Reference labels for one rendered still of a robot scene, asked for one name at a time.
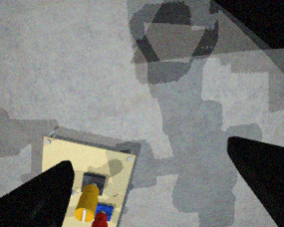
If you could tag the beige circuit board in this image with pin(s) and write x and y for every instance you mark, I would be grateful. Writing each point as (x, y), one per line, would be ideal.
(101, 178)

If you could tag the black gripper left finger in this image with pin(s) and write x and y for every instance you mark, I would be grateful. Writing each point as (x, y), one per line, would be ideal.
(40, 202)

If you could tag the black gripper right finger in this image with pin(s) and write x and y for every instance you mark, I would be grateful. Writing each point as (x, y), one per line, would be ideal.
(262, 166)

